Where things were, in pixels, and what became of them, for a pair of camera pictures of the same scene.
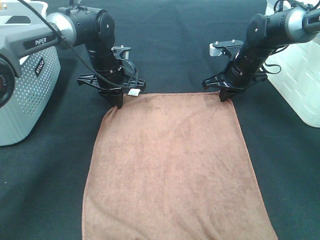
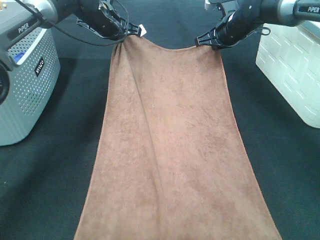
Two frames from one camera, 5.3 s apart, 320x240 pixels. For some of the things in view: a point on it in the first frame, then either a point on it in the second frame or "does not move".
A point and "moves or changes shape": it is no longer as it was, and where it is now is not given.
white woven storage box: (294, 68) does not move
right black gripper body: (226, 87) to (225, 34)
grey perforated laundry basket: (28, 42) does not move
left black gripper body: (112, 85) to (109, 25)
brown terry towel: (172, 166) moves or changes shape
